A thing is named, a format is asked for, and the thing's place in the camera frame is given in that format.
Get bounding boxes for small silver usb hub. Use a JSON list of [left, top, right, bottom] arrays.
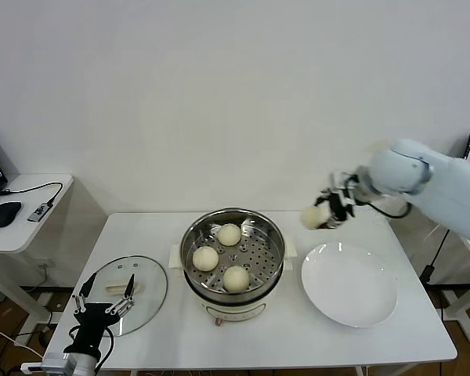
[[27, 202, 50, 223]]

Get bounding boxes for stainless steel steamer basket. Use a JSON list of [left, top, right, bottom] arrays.
[[179, 207, 287, 301]]

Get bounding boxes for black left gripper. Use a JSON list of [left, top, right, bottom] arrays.
[[64, 273, 136, 356]]

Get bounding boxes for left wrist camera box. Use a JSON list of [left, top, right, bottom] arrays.
[[20, 352, 74, 373]]

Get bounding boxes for cream electric cooker base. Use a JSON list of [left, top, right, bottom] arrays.
[[168, 234, 298, 327]]

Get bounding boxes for round glass pot lid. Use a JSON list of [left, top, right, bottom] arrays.
[[77, 255, 169, 338]]

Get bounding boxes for white steamed baozi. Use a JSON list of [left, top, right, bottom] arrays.
[[301, 205, 331, 230], [218, 223, 243, 247], [192, 246, 220, 272], [222, 265, 251, 293]]

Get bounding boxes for black usb hub cable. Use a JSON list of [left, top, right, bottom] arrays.
[[0, 181, 65, 208]]

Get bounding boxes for white floor cable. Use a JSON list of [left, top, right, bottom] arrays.
[[0, 324, 44, 358]]

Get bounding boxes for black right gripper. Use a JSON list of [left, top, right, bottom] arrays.
[[314, 190, 356, 230]]

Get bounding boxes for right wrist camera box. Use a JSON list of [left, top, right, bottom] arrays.
[[331, 172, 357, 205]]

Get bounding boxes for white side table with mouse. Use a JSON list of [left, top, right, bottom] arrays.
[[0, 174, 107, 328]]

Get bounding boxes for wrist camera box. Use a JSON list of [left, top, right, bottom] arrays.
[[20, 352, 74, 373], [331, 172, 357, 205]]

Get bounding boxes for black laptop power cable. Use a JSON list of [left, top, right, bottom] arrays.
[[426, 230, 451, 271]]

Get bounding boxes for black computer mouse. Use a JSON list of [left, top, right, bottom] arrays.
[[0, 201, 24, 228]]

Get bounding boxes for white round plate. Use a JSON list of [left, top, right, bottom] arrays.
[[300, 241, 399, 329]]

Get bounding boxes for white side table with label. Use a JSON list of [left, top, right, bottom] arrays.
[[391, 211, 470, 344]]

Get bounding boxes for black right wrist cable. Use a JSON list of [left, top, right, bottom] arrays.
[[370, 195, 413, 219]]

